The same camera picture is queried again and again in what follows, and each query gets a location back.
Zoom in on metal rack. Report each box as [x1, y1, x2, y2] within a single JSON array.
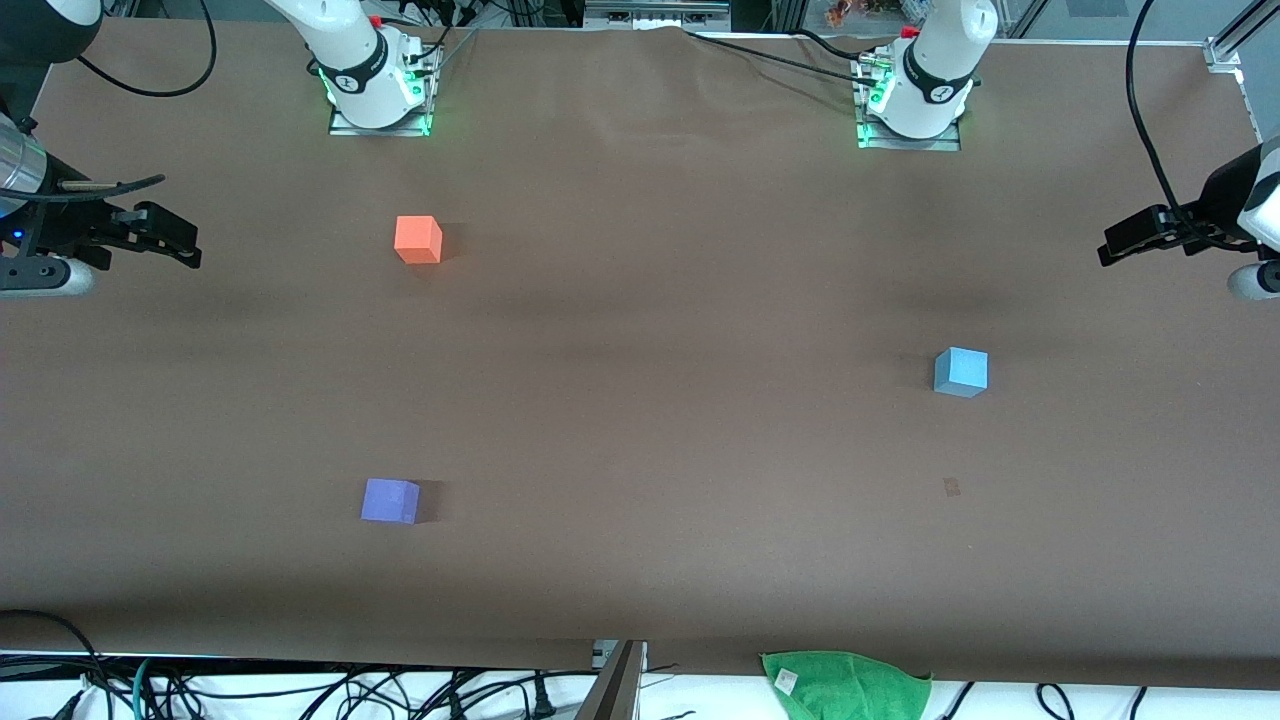
[[585, 0, 732, 31]]

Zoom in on aluminium frame profile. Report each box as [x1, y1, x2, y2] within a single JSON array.
[[1204, 0, 1280, 73]]

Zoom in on orange foam block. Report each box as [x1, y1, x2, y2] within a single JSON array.
[[394, 215, 444, 265]]

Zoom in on green microfibre cloth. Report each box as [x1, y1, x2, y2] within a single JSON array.
[[761, 651, 934, 720]]

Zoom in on thick black cable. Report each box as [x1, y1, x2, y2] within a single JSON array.
[[0, 609, 113, 720]]

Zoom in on grey metal post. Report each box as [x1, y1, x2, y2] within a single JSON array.
[[574, 640, 649, 720]]

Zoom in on blue foam block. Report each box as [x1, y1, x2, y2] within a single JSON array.
[[933, 347, 990, 399]]

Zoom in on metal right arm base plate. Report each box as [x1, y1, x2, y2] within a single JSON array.
[[328, 45, 434, 138]]

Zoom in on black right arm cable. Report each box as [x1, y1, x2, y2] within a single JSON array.
[[30, 0, 218, 206]]

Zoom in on black table cable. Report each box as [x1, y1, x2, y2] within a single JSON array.
[[685, 30, 881, 86]]

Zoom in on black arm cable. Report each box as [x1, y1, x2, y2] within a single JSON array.
[[30, 0, 218, 206], [1125, 0, 1233, 241]]

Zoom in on purple foam block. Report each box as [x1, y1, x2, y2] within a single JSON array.
[[360, 478, 421, 525]]

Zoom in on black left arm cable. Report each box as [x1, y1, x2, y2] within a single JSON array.
[[1125, 0, 1233, 241]]

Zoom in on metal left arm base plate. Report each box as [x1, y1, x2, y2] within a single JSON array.
[[855, 50, 963, 153]]

